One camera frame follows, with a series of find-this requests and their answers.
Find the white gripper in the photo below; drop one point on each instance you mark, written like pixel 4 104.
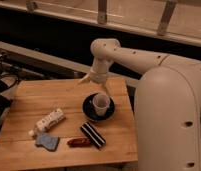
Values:
pixel 96 76

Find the white ceramic cup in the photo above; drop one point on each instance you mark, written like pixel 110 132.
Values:
pixel 101 103

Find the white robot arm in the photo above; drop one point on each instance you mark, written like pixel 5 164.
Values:
pixel 167 103

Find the black saucer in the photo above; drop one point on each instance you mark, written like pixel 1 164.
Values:
pixel 90 113

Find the black white striped block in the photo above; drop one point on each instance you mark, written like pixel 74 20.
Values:
pixel 93 135

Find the white tube with cap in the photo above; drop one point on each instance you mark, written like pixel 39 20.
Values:
pixel 47 122

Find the red brown small object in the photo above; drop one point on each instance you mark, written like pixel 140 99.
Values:
pixel 79 142

